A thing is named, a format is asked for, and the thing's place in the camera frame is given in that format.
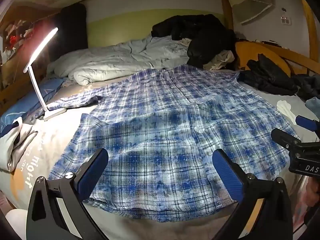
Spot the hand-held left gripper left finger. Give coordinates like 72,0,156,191
26,148,109,240

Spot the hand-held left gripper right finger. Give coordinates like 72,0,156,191
211,149,293,240

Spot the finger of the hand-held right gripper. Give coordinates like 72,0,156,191
271,128,300,153
296,115,320,132

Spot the blue plaid shirt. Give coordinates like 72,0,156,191
32,64,300,222

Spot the light blue garment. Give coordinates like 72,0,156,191
305,97,320,119

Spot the white sock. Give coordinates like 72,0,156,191
277,100,300,125

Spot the dark blue garment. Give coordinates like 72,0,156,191
292,74,320,100

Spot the black crumpled garment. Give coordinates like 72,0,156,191
237,54,299,96

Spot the white desk lamp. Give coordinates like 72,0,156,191
23,27,67,122

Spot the white and navy garment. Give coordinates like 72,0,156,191
0,117,38,172

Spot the cream garment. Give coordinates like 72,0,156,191
181,37,237,71

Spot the blue pillow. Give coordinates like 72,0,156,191
0,78,68,130

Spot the light grey duvet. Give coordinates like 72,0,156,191
46,35,190,86

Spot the checkered hanging cloth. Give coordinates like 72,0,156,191
224,0,275,25

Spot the black jacket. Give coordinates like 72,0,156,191
151,14,237,68

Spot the black upright cushion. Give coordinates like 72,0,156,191
49,4,88,63

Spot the cluttered wooden shelf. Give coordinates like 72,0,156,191
0,5,60,90

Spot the wooden bed frame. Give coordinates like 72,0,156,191
80,0,320,77

